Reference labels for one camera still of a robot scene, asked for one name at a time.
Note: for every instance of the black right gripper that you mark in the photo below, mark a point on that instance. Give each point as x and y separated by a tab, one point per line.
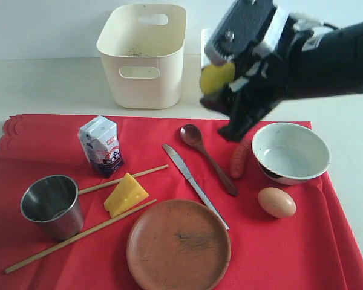
259	57

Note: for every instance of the yellow lemon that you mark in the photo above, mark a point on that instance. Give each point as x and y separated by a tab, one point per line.
213	77

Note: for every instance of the red sausage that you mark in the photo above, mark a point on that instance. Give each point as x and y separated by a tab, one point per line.
238	158

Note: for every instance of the brown egg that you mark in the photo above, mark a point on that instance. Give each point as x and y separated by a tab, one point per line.
276	202

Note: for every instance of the yellow cheese wedge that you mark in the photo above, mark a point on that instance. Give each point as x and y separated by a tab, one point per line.
126	194

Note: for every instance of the small milk carton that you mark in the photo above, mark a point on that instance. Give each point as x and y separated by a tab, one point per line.
100	145

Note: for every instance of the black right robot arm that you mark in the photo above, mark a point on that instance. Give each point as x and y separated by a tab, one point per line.
327	65

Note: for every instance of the dark wooden spoon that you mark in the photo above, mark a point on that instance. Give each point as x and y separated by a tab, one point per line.
191	135

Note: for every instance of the white ceramic bowl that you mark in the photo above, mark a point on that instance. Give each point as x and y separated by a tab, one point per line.
290	153

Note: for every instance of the steel table knife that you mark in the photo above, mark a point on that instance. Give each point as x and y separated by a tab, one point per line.
182	167

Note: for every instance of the white perforated plastic basket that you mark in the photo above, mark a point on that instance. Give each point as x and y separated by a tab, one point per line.
204	37

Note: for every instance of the cream plastic bin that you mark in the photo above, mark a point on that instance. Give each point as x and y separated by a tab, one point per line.
141	48

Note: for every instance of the brown wooden plate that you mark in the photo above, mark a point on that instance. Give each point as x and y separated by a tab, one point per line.
178	244

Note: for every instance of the upper wooden chopstick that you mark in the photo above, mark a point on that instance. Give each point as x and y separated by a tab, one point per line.
116	181

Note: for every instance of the wooden chopstick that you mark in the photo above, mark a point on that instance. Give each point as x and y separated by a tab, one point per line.
116	181
75	238

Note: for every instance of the red tablecloth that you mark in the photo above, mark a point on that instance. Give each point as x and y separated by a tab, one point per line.
313	249

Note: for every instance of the stainless steel cup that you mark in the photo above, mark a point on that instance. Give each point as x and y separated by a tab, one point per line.
52	203

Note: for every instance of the lower wooden chopstick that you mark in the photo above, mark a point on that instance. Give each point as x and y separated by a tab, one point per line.
75	238

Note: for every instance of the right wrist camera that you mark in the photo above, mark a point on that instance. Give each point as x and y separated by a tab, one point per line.
254	26

